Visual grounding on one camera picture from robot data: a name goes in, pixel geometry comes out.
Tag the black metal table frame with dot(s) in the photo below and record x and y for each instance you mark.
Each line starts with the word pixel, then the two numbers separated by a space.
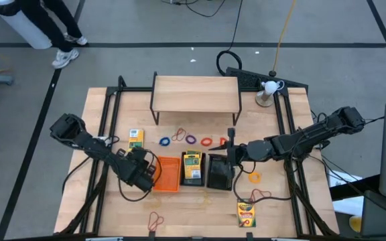
pixel 129 89

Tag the blue spiral coil wristband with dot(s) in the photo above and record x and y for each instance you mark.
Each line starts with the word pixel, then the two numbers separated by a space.
pixel 159 141

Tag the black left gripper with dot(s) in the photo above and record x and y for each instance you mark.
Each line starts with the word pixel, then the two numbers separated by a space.
pixel 137 174

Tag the black plastic basket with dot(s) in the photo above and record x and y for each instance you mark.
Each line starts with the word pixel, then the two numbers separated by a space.
pixel 218 174
pixel 182 167

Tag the orange plastic basket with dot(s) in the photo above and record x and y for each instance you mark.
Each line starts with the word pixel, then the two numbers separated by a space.
pixel 168 174

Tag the red rubber band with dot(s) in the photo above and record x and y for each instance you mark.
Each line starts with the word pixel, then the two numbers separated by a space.
pixel 149 221
pixel 179 134
pixel 263 191

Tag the yellow spiral coil wristband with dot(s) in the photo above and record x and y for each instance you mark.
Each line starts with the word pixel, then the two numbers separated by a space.
pixel 250 177

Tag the black mesh panel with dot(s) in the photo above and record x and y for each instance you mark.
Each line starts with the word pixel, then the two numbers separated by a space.
pixel 246 78

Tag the person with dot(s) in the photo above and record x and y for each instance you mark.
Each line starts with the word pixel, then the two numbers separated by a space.
pixel 57 37

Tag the purple spiral coil wristband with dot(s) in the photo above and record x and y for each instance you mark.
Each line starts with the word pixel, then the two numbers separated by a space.
pixel 186 139

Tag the dark grey box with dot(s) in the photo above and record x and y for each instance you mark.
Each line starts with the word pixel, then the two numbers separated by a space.
pixel 380 217

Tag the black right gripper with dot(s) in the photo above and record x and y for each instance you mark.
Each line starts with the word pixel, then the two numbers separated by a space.
pixel 236 154

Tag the white paper sheet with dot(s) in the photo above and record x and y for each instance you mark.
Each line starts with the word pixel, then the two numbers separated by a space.
pixel 347 207

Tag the orange spiral coil wristband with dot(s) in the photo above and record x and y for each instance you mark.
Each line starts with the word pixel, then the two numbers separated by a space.
pixel 222 140
pixel 202 142

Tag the white cylindrical bin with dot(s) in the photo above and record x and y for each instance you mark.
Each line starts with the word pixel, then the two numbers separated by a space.
pixel 29 30

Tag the small yellow object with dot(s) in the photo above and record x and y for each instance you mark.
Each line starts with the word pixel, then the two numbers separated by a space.
pixel 356 224

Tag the silver frame bracket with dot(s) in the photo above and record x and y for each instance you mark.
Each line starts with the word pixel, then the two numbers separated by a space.
pixel 290 239
pixel 104 239

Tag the yellow green crayon box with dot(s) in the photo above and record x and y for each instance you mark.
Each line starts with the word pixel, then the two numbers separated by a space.
pixel 246 214
pixel 193 166
pixel 136 139
pixel 194 153

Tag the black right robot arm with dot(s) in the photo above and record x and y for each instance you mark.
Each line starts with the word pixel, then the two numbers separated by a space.
pixel 313 134

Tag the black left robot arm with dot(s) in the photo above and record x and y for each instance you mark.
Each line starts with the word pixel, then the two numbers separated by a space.
pixel 92 145

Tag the wooden shelf riser black legs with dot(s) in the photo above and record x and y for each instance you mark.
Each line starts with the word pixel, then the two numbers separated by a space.
pixel 196 93

